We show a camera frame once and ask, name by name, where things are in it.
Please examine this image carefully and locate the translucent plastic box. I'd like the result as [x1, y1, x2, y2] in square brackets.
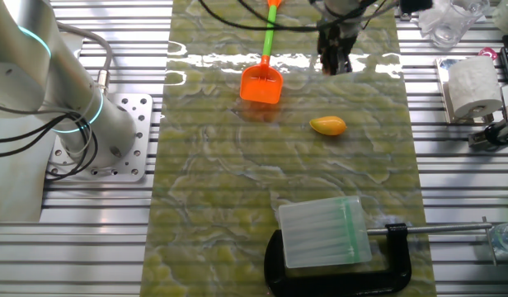
[277, 195, 374, 270]

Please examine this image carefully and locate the thick grey base cable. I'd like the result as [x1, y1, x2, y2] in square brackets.
[55, 20, 114, 97]

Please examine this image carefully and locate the black C-clamp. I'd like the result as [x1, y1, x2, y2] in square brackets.
[263, 216, 499, 297]

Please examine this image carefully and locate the clear water bottle blue cap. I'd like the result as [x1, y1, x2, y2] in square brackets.
[487, 220, 508, 262]

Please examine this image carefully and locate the orange green toy shovel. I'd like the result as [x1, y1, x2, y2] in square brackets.
[239, 0, 285, 105]

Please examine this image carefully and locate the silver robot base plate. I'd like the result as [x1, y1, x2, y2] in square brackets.
[45, 92, 154, 183]

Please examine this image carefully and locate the green marble pattern mat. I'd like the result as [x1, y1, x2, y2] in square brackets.
[139, 0, 437, 297]

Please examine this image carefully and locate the pink plastic object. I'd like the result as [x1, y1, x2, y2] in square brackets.
[477, 46, 499, 62]

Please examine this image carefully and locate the pale round container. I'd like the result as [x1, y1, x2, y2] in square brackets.
[492, 0, 508, 36]

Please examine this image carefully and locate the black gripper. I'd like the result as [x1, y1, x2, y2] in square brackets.
[316, 23, 359, 77]

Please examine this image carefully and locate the yellow toy mango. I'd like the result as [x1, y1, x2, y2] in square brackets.
[309, 115, 348, 137]

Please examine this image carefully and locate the black base cable bundle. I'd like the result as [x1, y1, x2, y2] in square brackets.
[0, 98, 100, 182]

